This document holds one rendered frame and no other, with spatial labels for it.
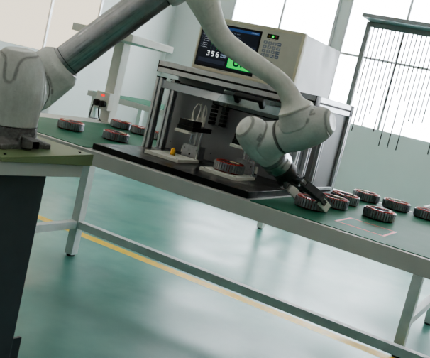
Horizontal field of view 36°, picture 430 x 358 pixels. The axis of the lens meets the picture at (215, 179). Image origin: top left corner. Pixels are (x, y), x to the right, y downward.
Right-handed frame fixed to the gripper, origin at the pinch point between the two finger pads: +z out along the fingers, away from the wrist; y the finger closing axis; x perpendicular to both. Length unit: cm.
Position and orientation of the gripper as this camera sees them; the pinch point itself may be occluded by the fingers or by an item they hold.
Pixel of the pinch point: (311, 201)
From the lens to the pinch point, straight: 222.6
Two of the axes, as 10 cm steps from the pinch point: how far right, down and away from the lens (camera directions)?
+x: 5.9, -7.9, 1.9
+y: 5.8, 2.4, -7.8
